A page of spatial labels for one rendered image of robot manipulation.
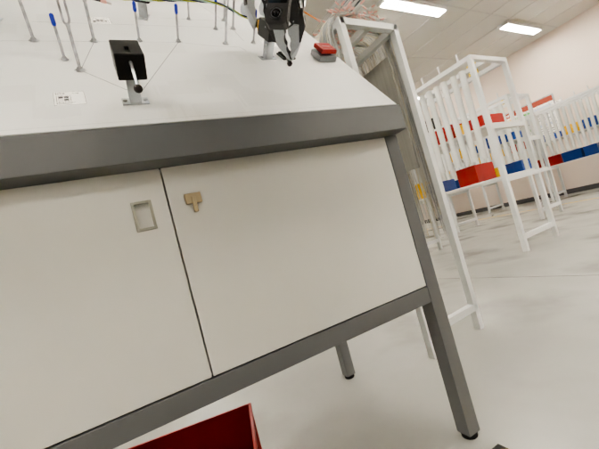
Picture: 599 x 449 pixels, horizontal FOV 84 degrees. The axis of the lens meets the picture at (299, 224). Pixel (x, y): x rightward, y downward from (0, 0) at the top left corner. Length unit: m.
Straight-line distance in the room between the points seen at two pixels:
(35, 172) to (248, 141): 0.34
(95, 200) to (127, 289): 0.16
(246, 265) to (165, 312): 0.17
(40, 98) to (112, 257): 0.31
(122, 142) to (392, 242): 0.61
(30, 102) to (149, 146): 0.21
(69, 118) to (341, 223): 0.55
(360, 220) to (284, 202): 0.20
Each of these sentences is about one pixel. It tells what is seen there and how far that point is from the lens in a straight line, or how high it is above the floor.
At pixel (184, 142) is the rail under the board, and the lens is 0.65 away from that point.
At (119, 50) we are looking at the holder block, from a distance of 0.68.
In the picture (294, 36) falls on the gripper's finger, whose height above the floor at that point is 1.05.
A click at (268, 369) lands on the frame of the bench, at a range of 0.70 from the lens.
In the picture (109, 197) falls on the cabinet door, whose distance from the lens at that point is 0.66.
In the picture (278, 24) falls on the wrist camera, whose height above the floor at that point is 1.03.
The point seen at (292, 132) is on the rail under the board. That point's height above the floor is 0.82.
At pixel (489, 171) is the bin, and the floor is 0.74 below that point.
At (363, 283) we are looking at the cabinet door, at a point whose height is 0.46.
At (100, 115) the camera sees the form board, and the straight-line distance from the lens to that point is 0.70.
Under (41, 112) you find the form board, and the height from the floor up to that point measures 0.92.
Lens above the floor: 0.61
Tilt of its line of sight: 2 degrees up
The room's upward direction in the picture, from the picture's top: 15 degrees counter-clockwise
